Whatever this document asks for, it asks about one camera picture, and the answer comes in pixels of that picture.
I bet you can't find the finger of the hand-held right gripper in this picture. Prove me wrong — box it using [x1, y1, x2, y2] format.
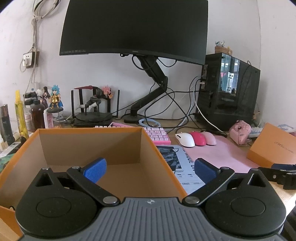
[272, 163, 296, 172]
[257, 167, 296, 190]

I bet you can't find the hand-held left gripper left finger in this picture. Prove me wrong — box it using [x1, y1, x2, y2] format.
[35, 158, 120, 207]

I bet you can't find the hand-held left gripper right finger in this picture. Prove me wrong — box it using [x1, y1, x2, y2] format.
[182, 158, 266, 206]

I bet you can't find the orange box lid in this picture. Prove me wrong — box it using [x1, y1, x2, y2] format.
[246, 123, 296, 166]

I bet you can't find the orange cardboard box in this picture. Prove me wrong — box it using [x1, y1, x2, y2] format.
[0, 127, 188, 241]

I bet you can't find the wooden desktop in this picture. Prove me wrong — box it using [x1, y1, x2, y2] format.
[0, 113, 296, 241]

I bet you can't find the pink desk mat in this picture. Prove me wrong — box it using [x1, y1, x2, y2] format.
[184, 135, 260, 173]

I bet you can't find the blue white printed pad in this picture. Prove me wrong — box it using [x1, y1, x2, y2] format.
[157, 145, 207, 195]

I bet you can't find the hot pink mouse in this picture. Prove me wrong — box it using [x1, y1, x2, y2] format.
[190, 131, 207, 146]

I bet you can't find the light pink mouse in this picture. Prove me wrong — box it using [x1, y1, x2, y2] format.
[200, 131, 217, 146]

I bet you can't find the white mouse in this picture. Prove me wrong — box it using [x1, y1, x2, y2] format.
[175, 132, 196, 148]

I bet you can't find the light blue keyboard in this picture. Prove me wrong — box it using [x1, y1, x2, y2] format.
[249, 124, 296, 138]

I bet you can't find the black router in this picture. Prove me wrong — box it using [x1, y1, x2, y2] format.
[70, 89, 121, 128]

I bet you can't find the pink toy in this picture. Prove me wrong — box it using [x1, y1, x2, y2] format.
[229, 120, 251, 146]

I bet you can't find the pink keyboard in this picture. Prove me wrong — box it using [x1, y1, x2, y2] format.
[95, 122, 172, 146]

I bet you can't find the clear figurine stand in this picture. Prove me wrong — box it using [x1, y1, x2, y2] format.
[45, 111, 65, 128]

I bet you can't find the black figurine with red blade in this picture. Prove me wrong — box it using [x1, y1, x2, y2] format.
[74, 85, 114, 121]

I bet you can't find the black computer case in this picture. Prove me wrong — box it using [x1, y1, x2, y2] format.
[196, 52, 261, 131]

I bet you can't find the brown bottle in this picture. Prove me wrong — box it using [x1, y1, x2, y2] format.
[31, 99, 46, 129]

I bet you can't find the blue-haired gold figurine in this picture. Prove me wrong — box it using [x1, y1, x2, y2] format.
[47, 85, 64, 113]

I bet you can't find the white labelled bottle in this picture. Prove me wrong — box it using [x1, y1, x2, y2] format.
[23, 109, 34, 131]

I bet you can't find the printed packet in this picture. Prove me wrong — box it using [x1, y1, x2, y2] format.
[0, 141, 22, 168]

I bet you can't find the dark-haired figurine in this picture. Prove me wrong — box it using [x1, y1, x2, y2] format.
[42, 86, 50, 108]

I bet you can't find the yellow bottle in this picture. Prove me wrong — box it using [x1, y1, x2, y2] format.
[14, 90, 29, 140]

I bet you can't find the black tube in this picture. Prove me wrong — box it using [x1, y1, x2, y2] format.
[0, 104, 15, 146]

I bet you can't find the small figurine on wooden base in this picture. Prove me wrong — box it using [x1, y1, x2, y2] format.
[214, 41, 233, 55]

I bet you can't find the black curved monitor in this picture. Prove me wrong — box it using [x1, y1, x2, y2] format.
[59, 0, 208, 65]

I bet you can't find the white cable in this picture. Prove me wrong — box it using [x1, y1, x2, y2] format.
[194, 76, 229, 135]

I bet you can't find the light blue ring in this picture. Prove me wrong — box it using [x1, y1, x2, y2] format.
[138, 117, 161, 128]

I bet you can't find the black cable bundle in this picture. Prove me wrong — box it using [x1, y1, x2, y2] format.
[124, 57, 202, 128]

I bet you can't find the white wall socket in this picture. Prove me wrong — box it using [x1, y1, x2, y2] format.
[23, 51, 39, 69]

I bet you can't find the wall cable bundle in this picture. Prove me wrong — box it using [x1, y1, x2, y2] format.
[22, 0, 62, 93]

